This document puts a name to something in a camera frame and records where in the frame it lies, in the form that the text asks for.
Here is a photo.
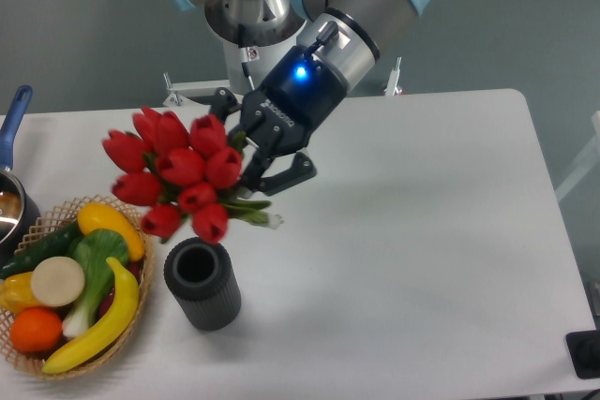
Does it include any black device at edge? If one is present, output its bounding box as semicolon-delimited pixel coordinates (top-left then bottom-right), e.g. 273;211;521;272
565;330;599;379

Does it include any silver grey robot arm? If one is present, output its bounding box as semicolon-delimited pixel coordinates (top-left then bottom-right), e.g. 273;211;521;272
173;0;431;199

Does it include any red fruit in basket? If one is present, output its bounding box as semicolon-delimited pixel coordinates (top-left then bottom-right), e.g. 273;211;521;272
97;261;142;319

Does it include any yellow banana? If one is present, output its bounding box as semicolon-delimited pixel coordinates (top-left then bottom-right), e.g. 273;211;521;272
41;257;140;375

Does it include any beige round disc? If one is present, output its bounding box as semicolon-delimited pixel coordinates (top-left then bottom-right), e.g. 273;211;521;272
30;257;85;307

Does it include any green bok choy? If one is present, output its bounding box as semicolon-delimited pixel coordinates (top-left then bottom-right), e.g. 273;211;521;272
63;229;129;340

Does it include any orange fruit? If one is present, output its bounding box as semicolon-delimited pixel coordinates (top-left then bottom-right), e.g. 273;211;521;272
9;307;62;353

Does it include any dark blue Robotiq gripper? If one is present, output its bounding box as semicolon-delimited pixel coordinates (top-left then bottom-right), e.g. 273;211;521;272
209;46;347;196

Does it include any white clamp bracket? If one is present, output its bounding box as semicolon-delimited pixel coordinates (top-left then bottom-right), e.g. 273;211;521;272
163;72;231;108

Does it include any red tulip bouquet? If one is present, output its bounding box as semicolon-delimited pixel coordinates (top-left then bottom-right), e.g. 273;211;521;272
102;108;283;244

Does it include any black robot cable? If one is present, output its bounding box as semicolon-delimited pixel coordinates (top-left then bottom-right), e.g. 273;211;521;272
236;23;260;96

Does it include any blue handled saucepan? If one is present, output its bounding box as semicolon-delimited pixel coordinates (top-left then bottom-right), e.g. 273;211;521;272
1;85;40;265

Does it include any woven wicker basket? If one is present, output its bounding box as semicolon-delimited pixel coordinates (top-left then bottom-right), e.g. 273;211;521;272
1;195;155;380

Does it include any dark grey ribbed vase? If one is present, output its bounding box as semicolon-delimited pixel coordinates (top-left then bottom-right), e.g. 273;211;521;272
163;237;242;331

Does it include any green cucumber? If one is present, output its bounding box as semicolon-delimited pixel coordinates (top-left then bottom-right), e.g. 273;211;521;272
1;222;83;280

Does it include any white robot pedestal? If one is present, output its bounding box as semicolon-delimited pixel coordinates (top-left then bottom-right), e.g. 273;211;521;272
222;34;298;95

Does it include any yellow lemon squash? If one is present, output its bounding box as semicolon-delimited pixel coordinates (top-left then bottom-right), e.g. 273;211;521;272
77;202;145;261

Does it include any yellow bell pepper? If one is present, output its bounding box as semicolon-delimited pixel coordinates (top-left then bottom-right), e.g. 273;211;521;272
1;272;42;315

